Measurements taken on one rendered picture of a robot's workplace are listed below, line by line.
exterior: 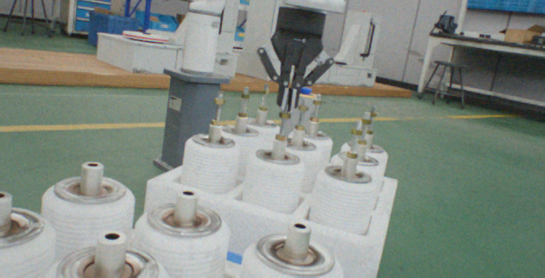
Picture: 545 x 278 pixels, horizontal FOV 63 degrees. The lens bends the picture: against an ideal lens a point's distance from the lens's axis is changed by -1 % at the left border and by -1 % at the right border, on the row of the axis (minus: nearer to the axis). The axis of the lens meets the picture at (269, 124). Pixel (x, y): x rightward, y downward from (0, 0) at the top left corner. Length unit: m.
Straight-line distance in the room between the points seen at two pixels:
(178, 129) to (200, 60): 0.21
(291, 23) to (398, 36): 6.00
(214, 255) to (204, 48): 0.91
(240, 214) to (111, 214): 0.27
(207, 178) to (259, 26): 2.97
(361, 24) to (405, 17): 2.09
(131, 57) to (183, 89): 1.63
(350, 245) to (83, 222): 0.37
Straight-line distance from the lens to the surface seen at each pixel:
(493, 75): 6.06
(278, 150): 0.73
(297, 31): 0.69
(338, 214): 0.70
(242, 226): 0.72
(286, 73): 0.71
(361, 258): 0.68
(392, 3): 6.80
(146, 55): 2.91
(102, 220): 0.50
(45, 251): 0.43
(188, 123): 1.30
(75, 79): 2.68
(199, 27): 1.30
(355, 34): 4.60
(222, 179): 0.76
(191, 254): 0.44
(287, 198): 0.73
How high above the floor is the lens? 0.45
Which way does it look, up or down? 11 degrees down
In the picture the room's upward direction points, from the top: 9 degrees clockwise
